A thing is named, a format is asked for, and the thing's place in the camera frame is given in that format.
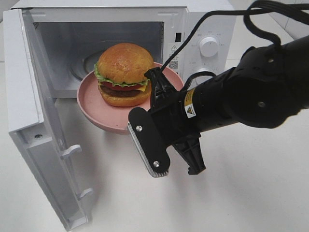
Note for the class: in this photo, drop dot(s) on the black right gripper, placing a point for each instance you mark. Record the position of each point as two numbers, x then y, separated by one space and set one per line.
179 117

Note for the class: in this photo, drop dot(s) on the upper white power knob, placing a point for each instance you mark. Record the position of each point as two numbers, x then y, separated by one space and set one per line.
209 46

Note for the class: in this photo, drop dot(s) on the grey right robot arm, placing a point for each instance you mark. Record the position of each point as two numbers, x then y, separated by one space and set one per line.
269 85

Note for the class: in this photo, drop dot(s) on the glass microwave turntable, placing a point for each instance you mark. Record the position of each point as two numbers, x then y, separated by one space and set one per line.
82 62

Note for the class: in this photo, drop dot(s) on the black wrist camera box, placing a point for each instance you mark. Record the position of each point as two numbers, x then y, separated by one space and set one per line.
148 142

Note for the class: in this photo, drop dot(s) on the pink round plate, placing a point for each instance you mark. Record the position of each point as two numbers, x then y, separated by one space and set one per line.
97 111

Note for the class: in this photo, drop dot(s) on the white warning label sticker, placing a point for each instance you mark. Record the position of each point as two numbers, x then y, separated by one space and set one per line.
175 62

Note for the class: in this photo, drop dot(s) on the white timer knob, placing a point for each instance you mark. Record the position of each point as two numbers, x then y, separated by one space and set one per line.
203 70

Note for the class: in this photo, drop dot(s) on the white microwave door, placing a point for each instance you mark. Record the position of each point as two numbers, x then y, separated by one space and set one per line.
33 119

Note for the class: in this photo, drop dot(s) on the toy burger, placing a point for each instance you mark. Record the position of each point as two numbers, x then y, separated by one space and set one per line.
120 73

